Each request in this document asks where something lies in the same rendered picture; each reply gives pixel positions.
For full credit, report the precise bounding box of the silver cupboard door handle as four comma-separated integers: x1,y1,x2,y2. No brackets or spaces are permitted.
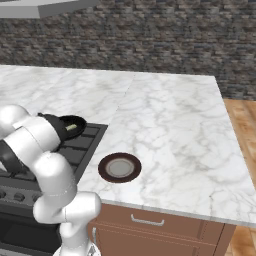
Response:
91,227,98,256

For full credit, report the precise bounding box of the silver drawer handle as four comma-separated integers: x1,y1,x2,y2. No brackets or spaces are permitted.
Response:
130,213,166,227

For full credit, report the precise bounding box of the black oven door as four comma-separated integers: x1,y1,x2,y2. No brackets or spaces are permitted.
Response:
0,212,64,256

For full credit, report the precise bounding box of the black stove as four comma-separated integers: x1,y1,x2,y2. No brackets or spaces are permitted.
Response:
0,122,110,256

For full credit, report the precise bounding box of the grey range hood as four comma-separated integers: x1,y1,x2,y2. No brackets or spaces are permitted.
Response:
0,0,101,20

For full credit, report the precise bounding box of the brown plate with grey centre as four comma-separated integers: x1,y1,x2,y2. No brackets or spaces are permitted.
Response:
97,152,143,184

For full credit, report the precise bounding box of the brown wooden cupboard door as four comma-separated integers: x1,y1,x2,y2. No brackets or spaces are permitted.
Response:
87,220,218,256

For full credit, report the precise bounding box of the brown wooden drawer front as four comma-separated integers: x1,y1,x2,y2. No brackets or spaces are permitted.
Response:
98,203,207,248

